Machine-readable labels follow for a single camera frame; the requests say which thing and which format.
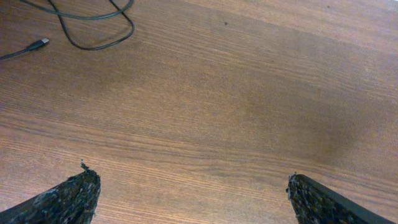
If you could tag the black cable micro usb end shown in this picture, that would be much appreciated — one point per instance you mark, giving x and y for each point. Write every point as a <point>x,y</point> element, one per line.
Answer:
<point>34,46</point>

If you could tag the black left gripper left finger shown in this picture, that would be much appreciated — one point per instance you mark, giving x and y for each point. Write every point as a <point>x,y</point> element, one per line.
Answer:
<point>74,201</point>

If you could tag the black cable long loop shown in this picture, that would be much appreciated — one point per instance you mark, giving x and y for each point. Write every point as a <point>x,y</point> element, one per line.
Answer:
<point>91,26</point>

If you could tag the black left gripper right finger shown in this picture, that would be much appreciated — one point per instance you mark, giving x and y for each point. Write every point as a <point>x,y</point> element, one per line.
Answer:
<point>315,203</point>

